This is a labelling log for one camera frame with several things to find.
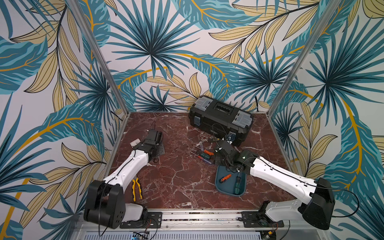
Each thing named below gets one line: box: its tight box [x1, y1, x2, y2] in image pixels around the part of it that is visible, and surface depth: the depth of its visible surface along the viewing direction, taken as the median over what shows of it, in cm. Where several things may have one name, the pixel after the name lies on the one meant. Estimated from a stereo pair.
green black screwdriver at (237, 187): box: [234, 170, 241, 195], surface depth 83 cm
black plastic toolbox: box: [189, 95, 254, 146], surface depth 97 cm
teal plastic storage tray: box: [215, 165, 247, 197], surface depth 87 cm
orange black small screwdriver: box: [219, 172, 234, 184], surface depth 87 cm
